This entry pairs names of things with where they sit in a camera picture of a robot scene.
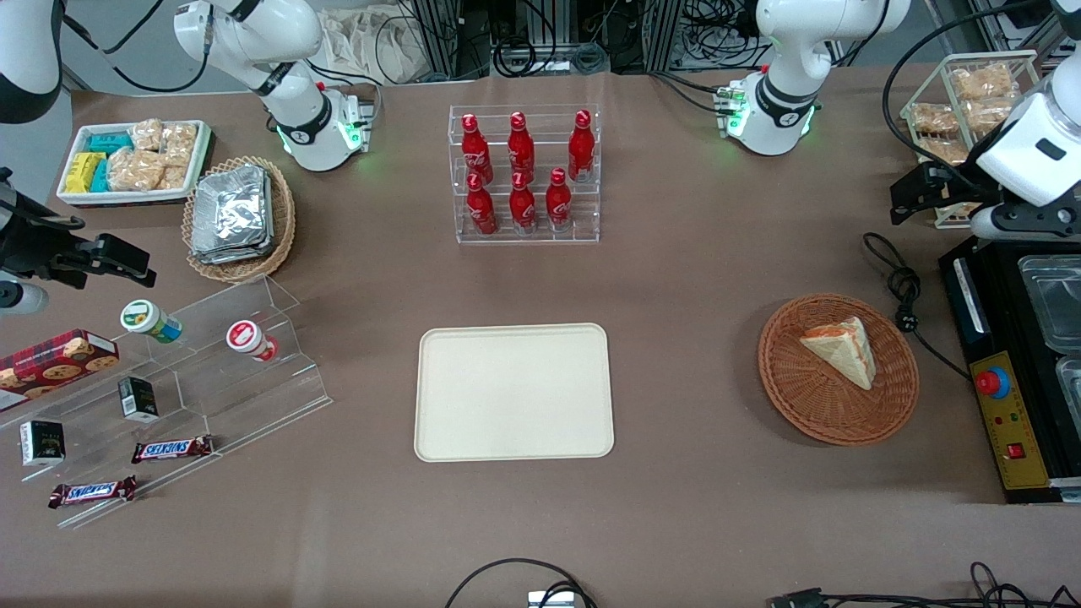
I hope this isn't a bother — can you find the oval tan wicker basket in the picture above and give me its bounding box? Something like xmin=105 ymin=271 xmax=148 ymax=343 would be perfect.
xmin=182 ymin=155 xmax=297 ymax=285

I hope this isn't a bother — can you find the clear plastic container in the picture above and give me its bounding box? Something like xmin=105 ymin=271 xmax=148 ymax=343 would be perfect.
xmin=1055 ymin=355 xmax=1081 ymax=415
xmin=1017 ymin=254 xmax=1081 ymax=355

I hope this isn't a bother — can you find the red tartan cookie box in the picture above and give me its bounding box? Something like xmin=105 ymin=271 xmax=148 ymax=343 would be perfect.
xmin=0 ymin=328 xmax=121 ymax=413

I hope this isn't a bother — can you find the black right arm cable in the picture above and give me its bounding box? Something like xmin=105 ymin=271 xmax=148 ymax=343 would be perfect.
xmin=61 ymin=0 xmax=214 ymax=95

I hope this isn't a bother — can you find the small black green box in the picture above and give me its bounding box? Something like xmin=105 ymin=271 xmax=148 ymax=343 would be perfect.
xmin=117 ymin=376 xmax=160 ymax=424

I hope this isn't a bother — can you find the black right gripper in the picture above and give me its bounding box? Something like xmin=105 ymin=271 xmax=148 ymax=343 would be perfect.
xmin=0 ymin=194 xmax=159 ymax=290

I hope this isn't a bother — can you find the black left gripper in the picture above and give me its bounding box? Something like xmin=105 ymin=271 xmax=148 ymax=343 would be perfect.
xmin=890 ymin=163 xmax=1008 ymax=226

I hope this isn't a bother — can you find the clear fried snack bag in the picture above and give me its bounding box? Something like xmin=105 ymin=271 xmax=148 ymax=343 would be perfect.
xmin=910 ymin=102 xmax=961 ymax=135
xmin=915 ymin=137 xmax=973 ymax=167
xmin=962 ymin=98 xmax=1023 ymax=133
xmin=951 ymin=63 xmax=1015 ymax=101

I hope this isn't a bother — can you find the red lid yogurt cup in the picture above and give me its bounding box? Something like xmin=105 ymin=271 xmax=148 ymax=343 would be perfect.
xmin=225 ymin=319 xmax=280 ymax=364

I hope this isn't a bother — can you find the clear acrylic bottle rack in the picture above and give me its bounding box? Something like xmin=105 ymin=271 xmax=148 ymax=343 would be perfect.
xmin=448 ymin=103 xmax=602 ymax=247

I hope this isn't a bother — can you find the black power cable with plug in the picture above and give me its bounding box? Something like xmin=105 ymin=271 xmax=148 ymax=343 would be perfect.
xmin=862 ymin=231 xmax=973 ymax=382

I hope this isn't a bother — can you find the triangle sandwich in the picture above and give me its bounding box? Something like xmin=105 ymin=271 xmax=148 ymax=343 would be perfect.
xmin=800 ymin=316 xmax=877 ymax=392

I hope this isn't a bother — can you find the cream plastic tray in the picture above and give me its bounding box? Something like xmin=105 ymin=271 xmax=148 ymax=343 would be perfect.
xmin=413 ymin=323 xmax=616 ymax=464

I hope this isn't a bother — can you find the black machine yellow panel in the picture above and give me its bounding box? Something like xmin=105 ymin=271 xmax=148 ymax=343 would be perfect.
xmin=938 ymin=235 xmax=1081 ymax=506

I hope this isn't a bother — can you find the white rectangular snack tray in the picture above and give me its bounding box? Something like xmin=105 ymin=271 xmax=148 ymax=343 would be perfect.
xmin=56 ymin=119 xmax=213 ymax=209

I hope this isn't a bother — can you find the white wire rack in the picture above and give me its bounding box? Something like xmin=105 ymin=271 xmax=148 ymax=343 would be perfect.
xmin=899 ymin=50 xmax=1081 ymax=230

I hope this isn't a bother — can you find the aluminium frame post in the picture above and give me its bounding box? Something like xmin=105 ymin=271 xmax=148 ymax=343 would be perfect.
xmin=407 ymin=0 xmax=492 ymax=82
xmin=644 ymin=0 xmax=687 ymax=73

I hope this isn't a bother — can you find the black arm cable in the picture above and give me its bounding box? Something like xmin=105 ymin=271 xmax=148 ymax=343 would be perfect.
xmin=882 ymin=0 xmax=1067 ymax=197
xmin=61 ymin=0 xmax=214 ymax=95

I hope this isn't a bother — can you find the red cola bottle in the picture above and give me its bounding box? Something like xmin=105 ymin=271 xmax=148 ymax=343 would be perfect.
xmin=507 ymin=111 xmax=536 ymax=183
xmin=545 ymin=166 xmax=573 ymax=233
xmin=460 ymin=113 xmax=495 ymax=186
xmin=465 ymin=172 xmax=500 ymax=236
xmin=567 ymin=109 xmax=596 ymax=183
xmin=508 ymin=171 xmax=538 ymax=235

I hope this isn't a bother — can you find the grey coiled cable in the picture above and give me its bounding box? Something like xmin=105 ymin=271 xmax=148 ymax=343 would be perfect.
xmin=569 ymin=41 xmax=611 ymax=74

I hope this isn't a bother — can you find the red emergency stop button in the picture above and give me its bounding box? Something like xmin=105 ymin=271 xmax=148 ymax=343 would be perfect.
xmin=975 ymin=366 xmax=1013 ymax=401

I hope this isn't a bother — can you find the black coiled cable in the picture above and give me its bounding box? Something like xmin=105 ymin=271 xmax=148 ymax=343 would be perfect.
xmin=493 ymin=37 xmax=560 ymax=79

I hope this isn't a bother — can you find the green lid yogurt cup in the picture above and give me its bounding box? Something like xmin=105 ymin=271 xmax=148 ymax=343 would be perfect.
xmin=119 ymin=299 xmax=183 ymax=345

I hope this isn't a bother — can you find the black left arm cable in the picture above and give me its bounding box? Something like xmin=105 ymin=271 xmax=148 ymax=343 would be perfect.
xmin=882 ymin=0 xmax=1067 ymax=197

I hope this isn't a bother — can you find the silver foil pack stack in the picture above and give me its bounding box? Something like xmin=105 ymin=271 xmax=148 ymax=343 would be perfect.
xmin=190 ymin=164 xmax=275 ymax=266

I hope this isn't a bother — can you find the black looped cable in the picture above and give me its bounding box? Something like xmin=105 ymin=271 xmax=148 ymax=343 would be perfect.
xmin=444 ymin=556 xmax=597 ymax=608

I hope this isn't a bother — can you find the brown snickers bar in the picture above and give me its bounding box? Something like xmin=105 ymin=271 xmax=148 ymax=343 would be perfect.
xmin=131 ymin=434 xmax=215 ymax=465
xmin=47 ymin=475 xmax=139 ymax=510

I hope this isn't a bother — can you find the clear acrylic stepped shelf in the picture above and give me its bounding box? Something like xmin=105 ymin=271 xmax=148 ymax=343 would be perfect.
xmin=0 ymin=274 xmax=334 ymax=531

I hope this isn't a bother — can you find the black cable with connector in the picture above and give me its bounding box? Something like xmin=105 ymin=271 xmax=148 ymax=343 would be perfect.
xmin=767 ymin=561 xmax=1081 ymax=608

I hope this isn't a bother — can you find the round brown wicker basket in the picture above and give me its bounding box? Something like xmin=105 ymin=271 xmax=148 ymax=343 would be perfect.
xmin=758 ymin=292 xmax=921 ymax=447

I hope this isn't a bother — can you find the yellow snack pack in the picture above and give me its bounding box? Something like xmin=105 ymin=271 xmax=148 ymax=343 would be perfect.
xmin=64 ymin=151 xmax=107 ymax=194

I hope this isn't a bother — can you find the beige cloth bag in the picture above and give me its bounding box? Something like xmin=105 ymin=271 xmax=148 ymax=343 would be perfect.
xmin=319 ymin=7 xmax=425 ymax=86

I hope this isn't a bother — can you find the small black white box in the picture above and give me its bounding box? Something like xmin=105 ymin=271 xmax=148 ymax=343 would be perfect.
xmin=19 ymin=419 xmax=67 ymax=468

